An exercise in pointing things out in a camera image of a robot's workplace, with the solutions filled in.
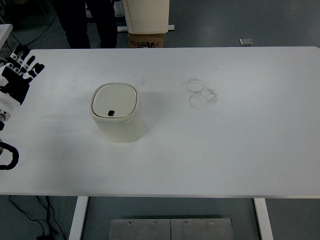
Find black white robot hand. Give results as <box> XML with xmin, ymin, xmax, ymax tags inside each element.
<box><xmin>0</xmin><ymin>45</ymin><xmax>45</xmax><ymax>114</ymax></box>

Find cream plastic trash can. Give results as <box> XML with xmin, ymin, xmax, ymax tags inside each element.
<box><xmin>90</xmin><ymin>82</ymin><xmax>143</xmax><ymax>143</ymax></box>

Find white side table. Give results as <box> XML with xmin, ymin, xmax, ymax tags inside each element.
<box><xmin>0</xmin><ymin>24</ymin><xmax>13</xmax><ymax>49</ymax></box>

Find robot arm with black sleeve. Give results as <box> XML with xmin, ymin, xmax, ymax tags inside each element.
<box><xmin>0</xmin><ymin>109</ymin><xmax>11</xmax><ymax>131</ymax></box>

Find person in dark trousers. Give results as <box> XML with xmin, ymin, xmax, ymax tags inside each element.
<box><xmin>52</xmin><ymin>0</ymin><xmax>118</xmax><ymax>49</ymax></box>

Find brown cardboard box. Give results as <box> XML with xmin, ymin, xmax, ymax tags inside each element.
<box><xmin>128</xmin><ymin>33</ymin><xmax>165</xmax><ymax>49</ymax></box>

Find large cream bin background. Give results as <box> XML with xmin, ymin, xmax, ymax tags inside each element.
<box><xmin>122</xmin><ymin>0</ymin><xmax>170</xmax><ymax>35</ymax></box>

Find white left table leg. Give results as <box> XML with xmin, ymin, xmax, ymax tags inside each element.
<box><xmin>68</xmin><ymin>196</ymin><xmax>89</xmax><ymax>240</ymax></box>

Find white table leg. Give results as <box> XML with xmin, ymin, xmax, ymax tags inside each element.
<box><xmin>68</xmin><ymin>196</ymin><xmax>89</xmax><ymax>240</ymax></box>
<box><xmin>253</xmin><ymin>198</ymin><xmax>274</xmax><ymax>240</ymax></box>

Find small grey floor plate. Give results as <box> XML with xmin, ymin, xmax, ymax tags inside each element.
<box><xmin>239</xmin><ymin>38</ymin><xmax>254</xmax><ymax>47</ymax></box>

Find white right table leg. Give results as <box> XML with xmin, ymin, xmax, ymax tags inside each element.
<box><xmin>253</xmin><ymin>198</ymin><xmax>274</xmax><ymax>240</ymax></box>

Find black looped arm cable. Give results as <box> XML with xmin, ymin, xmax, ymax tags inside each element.
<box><xmin>0</xmin><ymin>141</ymin><xmax>20</xmax><ymax>171</ymax></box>

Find black floor cable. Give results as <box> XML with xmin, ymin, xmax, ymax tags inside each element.
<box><xmin>8</xmin><ymin>194</ymin><xmax>66</xmax><ymax>240</ymax></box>

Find metal base plate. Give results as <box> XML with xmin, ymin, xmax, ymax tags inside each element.
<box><xmin>109</xmin><ymin>218</ymin><xmax>234</xmax><ymax>240</ymax></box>

